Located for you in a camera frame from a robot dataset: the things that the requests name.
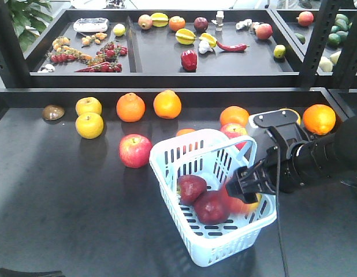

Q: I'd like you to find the yellow starfruit back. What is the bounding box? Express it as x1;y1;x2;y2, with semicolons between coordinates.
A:
151;12;169;27

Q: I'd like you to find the large orange far right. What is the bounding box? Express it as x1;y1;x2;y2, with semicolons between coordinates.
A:
303;104;336;136

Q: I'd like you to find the black wood-panel fruit stand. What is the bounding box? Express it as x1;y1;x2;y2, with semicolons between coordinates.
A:
0;4;357;276

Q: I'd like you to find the yellow-green apple front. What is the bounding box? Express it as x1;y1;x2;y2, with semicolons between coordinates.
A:
75;112;104;139

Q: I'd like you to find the white garlic bulb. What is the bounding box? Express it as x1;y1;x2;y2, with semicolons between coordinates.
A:
198;40;213;54

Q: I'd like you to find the red bell pepper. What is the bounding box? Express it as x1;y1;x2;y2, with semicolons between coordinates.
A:
181;50;198;72

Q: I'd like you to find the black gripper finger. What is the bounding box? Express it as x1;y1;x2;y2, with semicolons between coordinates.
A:
225;177;259;204

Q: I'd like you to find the brown mushroom cap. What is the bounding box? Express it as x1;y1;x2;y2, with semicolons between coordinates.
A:
42;104;65;121

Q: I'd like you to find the red apple rear tray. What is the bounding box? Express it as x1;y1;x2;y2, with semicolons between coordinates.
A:
255;23;273;40

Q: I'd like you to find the red chili pepper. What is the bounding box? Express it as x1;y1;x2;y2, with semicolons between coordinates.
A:
217;41;250;53

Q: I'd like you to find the small orange centre left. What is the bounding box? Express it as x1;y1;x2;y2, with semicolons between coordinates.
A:
176;128;197;151

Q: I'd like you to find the yellow lemon rear tray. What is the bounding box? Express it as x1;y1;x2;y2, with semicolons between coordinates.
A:
113;24;126;37

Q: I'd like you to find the pink-red apple far left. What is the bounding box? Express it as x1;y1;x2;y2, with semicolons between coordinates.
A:
119;134;153;169

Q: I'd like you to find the yellow orange right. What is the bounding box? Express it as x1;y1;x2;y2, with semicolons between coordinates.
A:
280;107;302;125

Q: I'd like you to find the green potted plant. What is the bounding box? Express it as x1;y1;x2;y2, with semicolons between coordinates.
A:
4;0;53;52

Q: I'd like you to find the yellow-green small apple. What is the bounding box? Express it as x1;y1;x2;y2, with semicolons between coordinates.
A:
273;44;287;59

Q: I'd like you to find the pink-red apple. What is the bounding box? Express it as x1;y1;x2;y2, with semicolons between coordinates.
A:
119;134;153;169
220;123;248;139

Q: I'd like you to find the pomegranate rear tray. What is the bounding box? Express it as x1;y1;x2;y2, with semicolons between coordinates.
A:
137;14;153;30

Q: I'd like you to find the white electronic scale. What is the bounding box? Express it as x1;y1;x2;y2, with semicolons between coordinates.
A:
73;17;109;33

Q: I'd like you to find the black perforated upright post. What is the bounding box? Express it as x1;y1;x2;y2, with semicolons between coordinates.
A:
298;0;341;88

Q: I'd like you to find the red-yellow apple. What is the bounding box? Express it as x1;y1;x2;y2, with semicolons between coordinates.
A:
193;190;230;225

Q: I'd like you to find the dark red apple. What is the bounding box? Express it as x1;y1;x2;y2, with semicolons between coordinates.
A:
177;174;207;205
220;185;262;214

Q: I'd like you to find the orange persimmon rear tray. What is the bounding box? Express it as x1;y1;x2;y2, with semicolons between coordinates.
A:
169;16;186;32

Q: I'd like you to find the orange behind centre apple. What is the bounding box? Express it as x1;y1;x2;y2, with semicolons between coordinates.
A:
220;106;250;127

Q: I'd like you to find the light blue plastic basket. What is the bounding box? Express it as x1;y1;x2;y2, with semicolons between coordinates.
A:
150;129;277;267

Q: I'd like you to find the pink-red apple centre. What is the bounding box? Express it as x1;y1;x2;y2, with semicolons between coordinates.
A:
220;123;248;139

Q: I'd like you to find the yellow starfruit left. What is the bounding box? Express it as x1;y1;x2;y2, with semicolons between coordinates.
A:
175;28;196;45

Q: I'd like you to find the yellow starfruit right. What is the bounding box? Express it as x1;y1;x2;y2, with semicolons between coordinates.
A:
199;32;217;48

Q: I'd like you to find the red pomegranate right tray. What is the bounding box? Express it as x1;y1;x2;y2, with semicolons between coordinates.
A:
296;11;314;27

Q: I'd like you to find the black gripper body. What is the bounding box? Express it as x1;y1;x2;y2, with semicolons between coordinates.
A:
235;123;314;195

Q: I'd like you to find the dark purple onion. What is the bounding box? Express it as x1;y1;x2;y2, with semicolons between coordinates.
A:
194;17;209;33

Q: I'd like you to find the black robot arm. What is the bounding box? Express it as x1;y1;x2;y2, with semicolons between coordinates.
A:
225;116;357;204

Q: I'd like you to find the yellow starfruit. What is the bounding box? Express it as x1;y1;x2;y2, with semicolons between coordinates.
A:
199;32;217;48
151;12;169;27
175;28;196;45

